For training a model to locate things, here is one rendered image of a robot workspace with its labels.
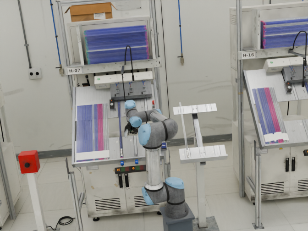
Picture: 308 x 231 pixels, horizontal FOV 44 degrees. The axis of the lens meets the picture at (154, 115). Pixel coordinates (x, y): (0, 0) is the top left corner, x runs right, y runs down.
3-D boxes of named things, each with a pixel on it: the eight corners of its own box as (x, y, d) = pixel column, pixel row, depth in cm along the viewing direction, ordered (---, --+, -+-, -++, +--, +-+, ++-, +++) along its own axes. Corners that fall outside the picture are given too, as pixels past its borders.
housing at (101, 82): (153, 88, 332) (153, 78, 319) (96, 93, 331) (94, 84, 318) (152, 80, 336) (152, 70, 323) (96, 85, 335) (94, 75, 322)
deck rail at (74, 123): (75, 167, 296) (74, 164, 290) (73, 167, 296) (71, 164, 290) (76, 90, 331) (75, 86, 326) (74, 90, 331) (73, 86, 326)
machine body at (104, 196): (167, 216, 343) (162, 151, 325) (88, 223, 342) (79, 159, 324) (162, 182, 406) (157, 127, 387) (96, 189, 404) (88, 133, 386)
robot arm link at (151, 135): (169, 205, 238) (167, 125, 215) (146, 210, 234) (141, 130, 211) (162, 194, 248) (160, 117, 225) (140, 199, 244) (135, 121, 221)
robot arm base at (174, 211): (191, 216, 241) (190, 201, 238) (167, 220, 238) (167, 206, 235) (184, 204, 255) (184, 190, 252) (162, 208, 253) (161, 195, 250)
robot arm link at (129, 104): (125, 108, 256) (122, 100, 262) (127, 119, 264) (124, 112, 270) (137, 105, 257) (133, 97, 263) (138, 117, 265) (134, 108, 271)
